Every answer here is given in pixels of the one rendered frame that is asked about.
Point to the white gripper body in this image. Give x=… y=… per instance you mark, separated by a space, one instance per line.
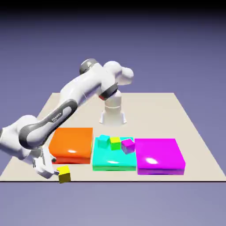
x=43 y=169

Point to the small yellow cube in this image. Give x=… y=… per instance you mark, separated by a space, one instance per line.
x=64 y=174

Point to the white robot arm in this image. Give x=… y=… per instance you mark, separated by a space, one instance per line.
x=83 y=83

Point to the small cyan cube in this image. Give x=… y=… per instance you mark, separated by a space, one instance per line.
x=103 y=141

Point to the small yellow-green cube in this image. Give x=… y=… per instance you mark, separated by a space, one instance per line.
x=115 y=143

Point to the small magenta cube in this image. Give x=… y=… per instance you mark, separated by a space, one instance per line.
x=128 y=146

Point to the large orange box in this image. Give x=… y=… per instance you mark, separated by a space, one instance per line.
x=70 y=141

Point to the large cyan box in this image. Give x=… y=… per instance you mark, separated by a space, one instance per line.
x=113 y=158

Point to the large magenta box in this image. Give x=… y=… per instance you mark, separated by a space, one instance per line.
x=158 y=151

